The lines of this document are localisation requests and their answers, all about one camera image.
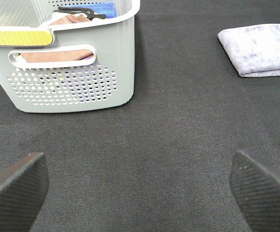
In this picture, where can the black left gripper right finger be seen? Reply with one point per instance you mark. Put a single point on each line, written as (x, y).
(255, 184)

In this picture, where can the light purple towel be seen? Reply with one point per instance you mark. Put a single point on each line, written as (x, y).
(253, 50)

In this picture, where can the grey perforated plastic basket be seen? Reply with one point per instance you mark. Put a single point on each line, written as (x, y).
(102, 81)

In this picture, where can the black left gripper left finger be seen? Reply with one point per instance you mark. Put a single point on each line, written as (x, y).
(23, 188)

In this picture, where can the yellow towel on basket rim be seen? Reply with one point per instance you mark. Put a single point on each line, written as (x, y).
(25, 38)

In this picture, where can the blue towel in basket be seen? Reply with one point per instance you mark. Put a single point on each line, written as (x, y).
(106, 8)

